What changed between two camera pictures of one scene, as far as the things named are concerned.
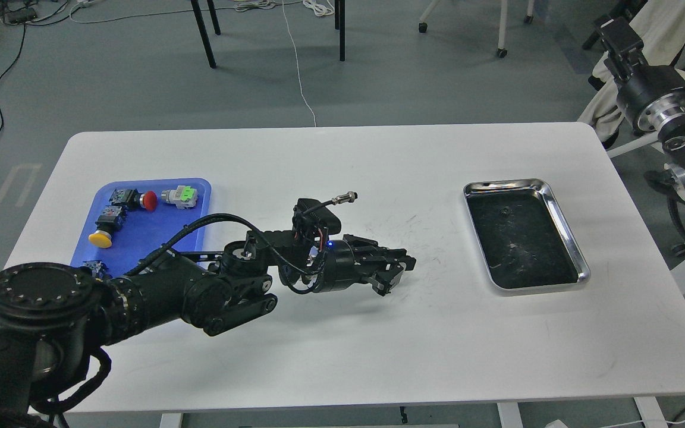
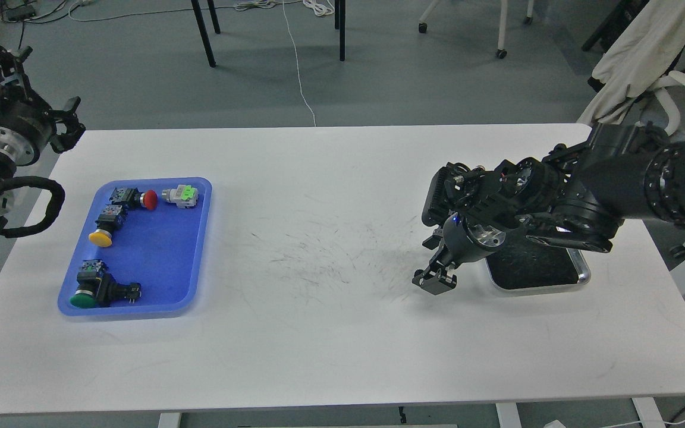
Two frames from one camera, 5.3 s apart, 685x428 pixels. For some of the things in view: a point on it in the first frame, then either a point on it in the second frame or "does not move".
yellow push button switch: [111, 219] does not move
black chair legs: [339, 20] does not move
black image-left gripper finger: [383, 283] to [68, 129]
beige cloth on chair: [664, 24] does not move
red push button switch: [132, 200] does not move
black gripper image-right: [635, 85] to [462, 239]
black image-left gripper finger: [368, 251] to [3, 73]
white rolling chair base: [502, 52] does not move
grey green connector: [184, 197] does not move
